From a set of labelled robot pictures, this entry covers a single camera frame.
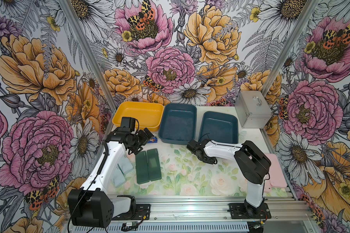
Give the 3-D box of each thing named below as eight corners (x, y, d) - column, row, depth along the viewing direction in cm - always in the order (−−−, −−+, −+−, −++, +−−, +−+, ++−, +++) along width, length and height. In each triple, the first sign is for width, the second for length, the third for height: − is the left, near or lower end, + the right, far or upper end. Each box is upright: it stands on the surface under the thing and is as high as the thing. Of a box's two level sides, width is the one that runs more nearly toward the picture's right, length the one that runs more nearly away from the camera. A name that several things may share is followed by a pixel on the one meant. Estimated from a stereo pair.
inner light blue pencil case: (124, 175, 87) (123, 173, 86) (117, 162, 92) (116, 161, 91) (134, 168, 90) (133, 166, 89) (126, 156, 95) (125, 155, 93)
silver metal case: (241, 129, 111) (249, 114, 99) (233, 105, 128) (239, 90, 115) (262, 129, 111) (273, 114, 99) (252, 105, 128) (260, 90, 115)
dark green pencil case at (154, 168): (149, 181, 86) (149, 180, 84) (146, 151, 99) (146, 150, 97) (162, 178, 87) (161, 177, 85) (157, 149, 100) (157, 147, 98)
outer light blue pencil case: (115, 187, 84) (114, 186, 82) (110, 174, 88) (108, 173, 87) (126, 180, 86) (125, 179, 84) (120, 168, 91) (119, 167, 89)
